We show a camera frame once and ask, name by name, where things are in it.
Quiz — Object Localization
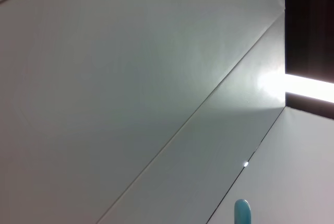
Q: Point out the blue scissors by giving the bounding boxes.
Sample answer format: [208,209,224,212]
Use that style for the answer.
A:
[234,198,253,224]

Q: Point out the bright ceiling light strip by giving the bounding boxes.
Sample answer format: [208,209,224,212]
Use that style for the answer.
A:
[257,72,334,104]

